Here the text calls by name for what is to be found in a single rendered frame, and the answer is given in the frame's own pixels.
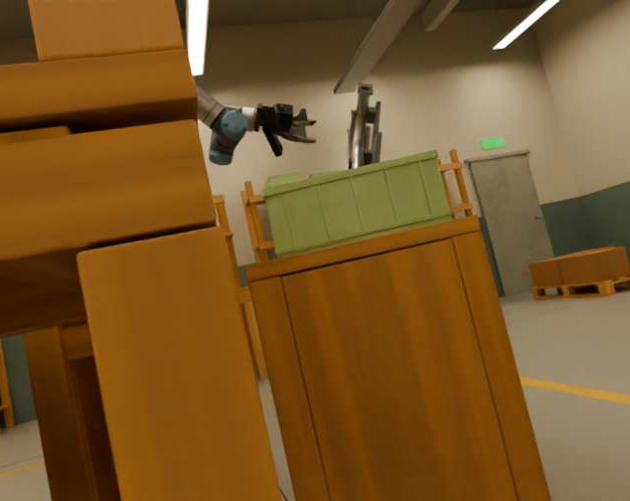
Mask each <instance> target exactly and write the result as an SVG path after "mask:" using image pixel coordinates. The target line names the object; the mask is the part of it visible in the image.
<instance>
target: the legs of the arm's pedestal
mask: <svg viewBox="0 0 630 501"><path fill-rule="evenodd" d="M22 335H23V341H24V346H25V352H26V358H27V363H28V369H29V375H30V381H31V386H32V392H33V398H34V403H35V409H36V415H37V420H38V426H39V432H40V438H41V443H42V449H43V454H44V459H45V465H46V471H47V477H48V482H49V488H50V494H51V499H52V501H121V498H120V493H119V487H118V482H117V477H116V471H115V466H114V461H113V455H112V450H111V445H110V439H109V434H108V429H107V423H106V418H105V413H104V407H103V402H102V397H101V391H100V386H99V381H98V375H97V370H96V365H95V360H94V355H93V350H92V344H91V339H90V334H89V328H88V323H87V320H83V321H78V322H74V323H69V324H65V325H60V326H56V327H51V328H46V329H42V330H37V331H33V332H28V333H23V334H22Z"/></svg>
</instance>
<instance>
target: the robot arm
mask: <svg viewBox="0 0 630 501"><path fill-rule="evenodd" d="M195 86H196V90H197V95H198V119H199V120H201V121H202V122H203V123H204V124H206V125H207V126H208V127H209V128H210V129H212V136H211V143H210V149H209V159H210V161H211V162H213V163H215V164H218V165H229V164H231V163H232V161H233V156H234V150H235V148H236V146H237V145H238V143H239V142H240V140H241V139H243V137H244V135H245V132H246V131H249V132H254V131H256V132H259V129H260V127H261V126H262V128H261V129H262V131H263V133H264V135H265V137H266V139H267V141H268V143H269V145H270V147H271V149H272V151H273V153H274V155H275V157H278V156H281V155H282V151H283V147H282V145H281V144H280V142H279V139H278V137H277V136H280V137H282V138H284V139H286V140H290V141H295V142H302V143H315V142H316V140H315V139H312V138H308V137H307V135H306V129H305V126H312V125H313V124H314V123H316V120H312V119H308V118H307V112H306V109H305V108H302V109H301V110H300V111H299V113H298V115H296V116H293V105H290V104H282V103H278V104H275V105H274V106H275V107H271V106H262V103H259V104H258V105H257V110H255V108H252V107H243V106H234V105H226V104H220V103H219V102H217V101H216V100H215V99H214V98H213V97H211V96H210V95H209V94H208V93H207V92H205V91H204V90H203V89H202V88H201V87H199V86H198V85H197V84H196V83H195Z"/></svg>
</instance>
